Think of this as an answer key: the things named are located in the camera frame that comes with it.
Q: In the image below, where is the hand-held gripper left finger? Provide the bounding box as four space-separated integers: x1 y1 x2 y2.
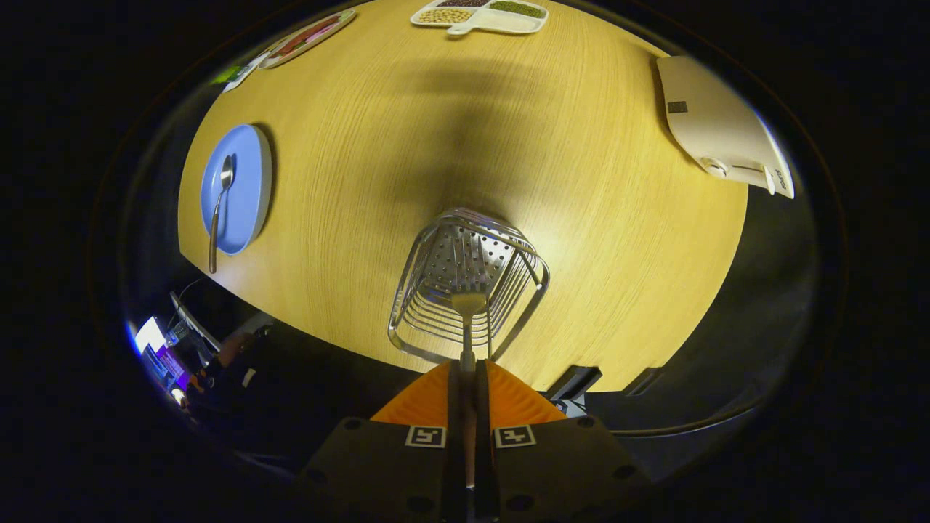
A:
294 361 469 523

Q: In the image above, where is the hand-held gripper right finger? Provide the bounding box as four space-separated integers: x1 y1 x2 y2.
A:
476 361 655 523

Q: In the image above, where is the metal wire basket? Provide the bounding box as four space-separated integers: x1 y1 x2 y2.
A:
387 208 551 362

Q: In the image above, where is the metal fork wooden handle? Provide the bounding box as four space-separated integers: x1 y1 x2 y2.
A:
450 291 489 489

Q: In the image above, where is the metal spoon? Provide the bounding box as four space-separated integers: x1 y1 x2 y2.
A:
209 154 235 275

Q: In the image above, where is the grey keyboard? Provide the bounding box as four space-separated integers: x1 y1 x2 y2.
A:
169 291 223 354

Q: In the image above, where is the laptop with lit screen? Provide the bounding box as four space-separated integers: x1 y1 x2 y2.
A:
133 315 192 399

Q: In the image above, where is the blue round plate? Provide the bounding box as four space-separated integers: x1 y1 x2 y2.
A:
200 123 274 256

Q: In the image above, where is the white toaster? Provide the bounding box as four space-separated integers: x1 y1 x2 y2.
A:
657 56 796 199

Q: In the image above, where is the plate of toy food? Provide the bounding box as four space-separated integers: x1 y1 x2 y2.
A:
257 9 357 70

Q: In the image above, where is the white divided bean tray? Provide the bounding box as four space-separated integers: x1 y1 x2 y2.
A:
411 0 549 36

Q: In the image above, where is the black metal bracket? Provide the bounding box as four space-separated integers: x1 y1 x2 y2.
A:
548 365 603 401
625 367 664 397

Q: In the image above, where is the black cable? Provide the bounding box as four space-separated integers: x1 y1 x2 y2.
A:
610 403 762 438

